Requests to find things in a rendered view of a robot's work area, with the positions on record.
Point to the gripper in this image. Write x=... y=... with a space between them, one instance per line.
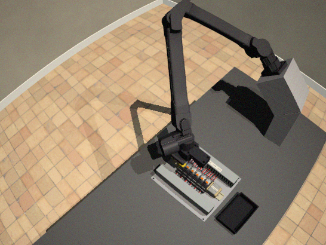
x=178 y=159

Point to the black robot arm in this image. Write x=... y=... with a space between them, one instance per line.
x=180 y=112

